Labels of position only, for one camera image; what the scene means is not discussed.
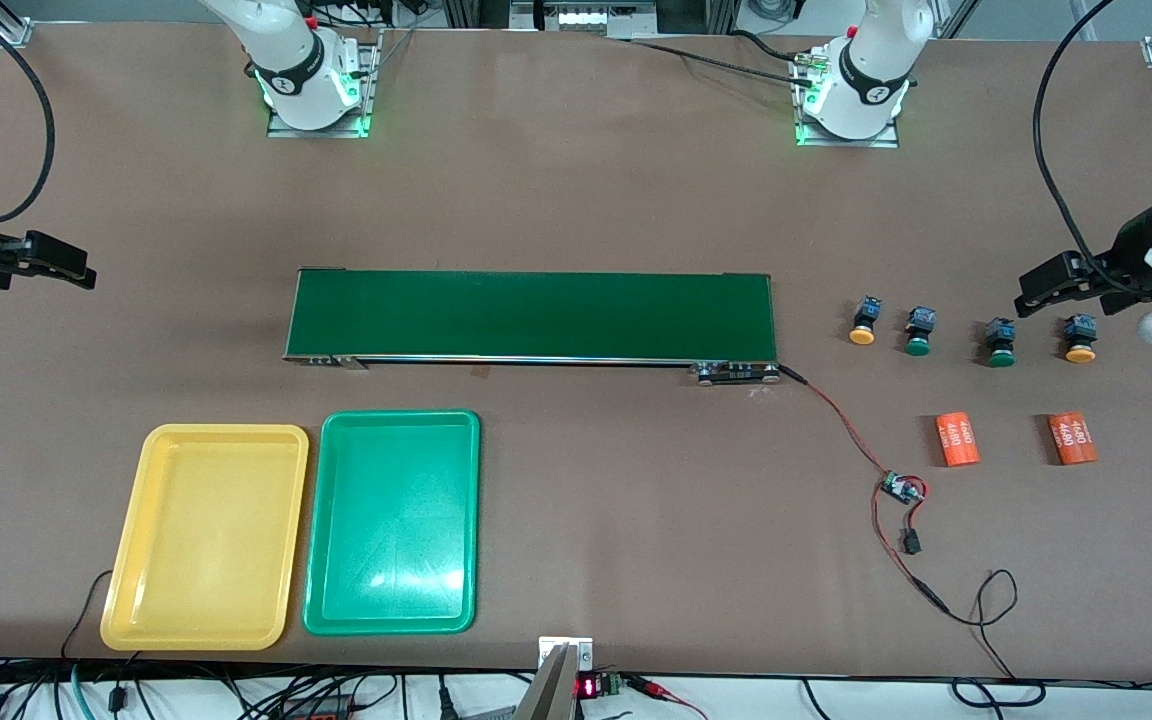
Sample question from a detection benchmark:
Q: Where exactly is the red clip test lead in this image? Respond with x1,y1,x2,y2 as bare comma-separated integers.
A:
626,675,712,720

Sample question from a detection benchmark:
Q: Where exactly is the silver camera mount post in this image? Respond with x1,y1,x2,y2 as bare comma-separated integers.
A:
516,636,595,720

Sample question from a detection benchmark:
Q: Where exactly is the yellow plastic tray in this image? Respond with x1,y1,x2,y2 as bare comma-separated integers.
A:
99,423,311,653

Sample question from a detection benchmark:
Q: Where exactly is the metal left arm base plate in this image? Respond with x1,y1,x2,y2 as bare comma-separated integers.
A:
794,50,902,149

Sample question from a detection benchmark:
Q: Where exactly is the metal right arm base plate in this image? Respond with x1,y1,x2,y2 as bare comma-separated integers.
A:
266,30,382,139

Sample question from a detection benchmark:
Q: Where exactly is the black coiled cable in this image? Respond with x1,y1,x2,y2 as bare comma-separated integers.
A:
951,678,1047,709

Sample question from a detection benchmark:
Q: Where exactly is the green mushroom push button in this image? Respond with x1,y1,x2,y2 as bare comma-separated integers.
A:
983,318,1019,369
902,306,939,357

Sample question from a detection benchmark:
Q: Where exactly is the grey control box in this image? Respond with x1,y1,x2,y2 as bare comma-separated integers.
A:
511,0,657,39

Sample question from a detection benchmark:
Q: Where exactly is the thin black looped cable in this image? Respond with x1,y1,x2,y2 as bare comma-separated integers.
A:
944,569,1020,681

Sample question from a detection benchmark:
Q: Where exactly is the small green circuit board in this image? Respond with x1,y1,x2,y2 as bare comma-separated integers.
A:
881,471,929,506

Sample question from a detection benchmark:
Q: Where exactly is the red black conveyor wire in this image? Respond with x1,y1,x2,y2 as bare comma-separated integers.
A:
776,362,952,616

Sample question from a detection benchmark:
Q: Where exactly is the black table power cable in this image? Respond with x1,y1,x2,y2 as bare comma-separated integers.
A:
626,28,822,86

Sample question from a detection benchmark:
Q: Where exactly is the orange cylindrical battery cell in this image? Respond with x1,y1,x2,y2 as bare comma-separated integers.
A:
1047,411,1100,467
935,411,982,468

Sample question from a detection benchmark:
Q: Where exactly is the yellow mushroom push button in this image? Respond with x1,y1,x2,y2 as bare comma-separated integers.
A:
1062,313,1099,364
848,295,885,347

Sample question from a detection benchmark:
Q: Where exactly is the green plastic tray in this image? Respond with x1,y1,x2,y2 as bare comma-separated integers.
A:
302,409,482,637

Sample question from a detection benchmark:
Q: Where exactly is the green conveyor belt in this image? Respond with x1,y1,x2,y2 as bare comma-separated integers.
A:
283,268,782,386

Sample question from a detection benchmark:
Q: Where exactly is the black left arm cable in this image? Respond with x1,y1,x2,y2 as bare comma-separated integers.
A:
1033,0,1122,291

